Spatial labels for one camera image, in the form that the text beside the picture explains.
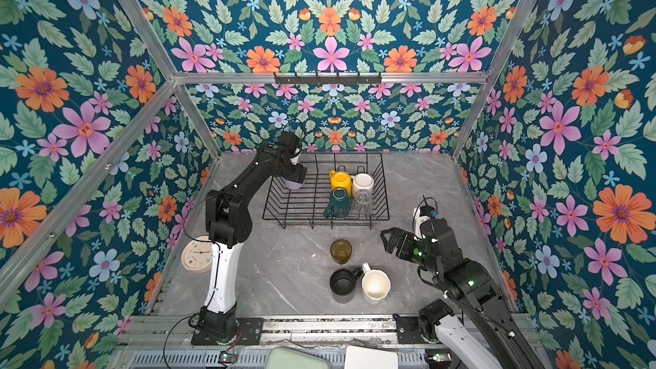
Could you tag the cream mug green handle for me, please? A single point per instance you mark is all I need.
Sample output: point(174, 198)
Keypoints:
point(339, 204)

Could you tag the white mug red inside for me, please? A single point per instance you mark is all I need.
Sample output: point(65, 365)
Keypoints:
point(362, 185)

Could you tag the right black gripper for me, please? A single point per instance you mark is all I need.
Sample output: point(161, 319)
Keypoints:
point(396, 234)

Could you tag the clear glass cup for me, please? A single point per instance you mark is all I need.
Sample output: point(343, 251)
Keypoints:
point(361, 207)

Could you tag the black wall hook rail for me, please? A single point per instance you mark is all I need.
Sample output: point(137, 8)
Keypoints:
point(327, 79)

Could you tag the aluminium front rail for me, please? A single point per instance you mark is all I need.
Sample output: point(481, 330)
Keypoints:
point(306, 330)

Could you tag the black mug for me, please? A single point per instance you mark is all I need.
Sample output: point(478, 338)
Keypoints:
point(343, 281)

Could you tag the lilac plastic cup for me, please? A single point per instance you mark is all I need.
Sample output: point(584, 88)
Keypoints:
point(292, 185)

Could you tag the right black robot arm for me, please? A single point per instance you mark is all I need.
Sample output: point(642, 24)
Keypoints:
point(472, 319)

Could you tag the white fluted mug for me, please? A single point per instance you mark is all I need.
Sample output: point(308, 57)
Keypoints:
point(375, 284)

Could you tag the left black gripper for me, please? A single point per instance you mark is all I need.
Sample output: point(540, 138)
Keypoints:
point(298, 173)

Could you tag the yellow mug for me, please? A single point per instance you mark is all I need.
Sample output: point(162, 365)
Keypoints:
point(341, 180)

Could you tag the olive tinted glass cup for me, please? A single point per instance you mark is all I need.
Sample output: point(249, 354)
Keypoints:
point(341, 251)

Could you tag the white box front edge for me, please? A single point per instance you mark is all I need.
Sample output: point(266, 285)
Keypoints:
point(369, 358)

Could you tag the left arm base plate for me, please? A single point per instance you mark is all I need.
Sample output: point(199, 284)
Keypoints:
point(241, 332)

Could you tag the cream plate at left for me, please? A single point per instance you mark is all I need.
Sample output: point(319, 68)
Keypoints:
point(197, 256)

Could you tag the pale green tray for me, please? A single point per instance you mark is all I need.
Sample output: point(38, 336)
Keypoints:
point(285, 358)

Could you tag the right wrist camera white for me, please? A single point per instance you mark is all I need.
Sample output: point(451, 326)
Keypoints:
point(421, 214)

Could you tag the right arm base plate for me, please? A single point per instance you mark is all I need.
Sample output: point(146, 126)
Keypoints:
point(408, 331)

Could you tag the black wire dish rack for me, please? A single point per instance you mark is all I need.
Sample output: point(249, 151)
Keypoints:
point(305, 207)

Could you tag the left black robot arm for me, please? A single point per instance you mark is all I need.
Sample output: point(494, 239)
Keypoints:
point(229, 224)

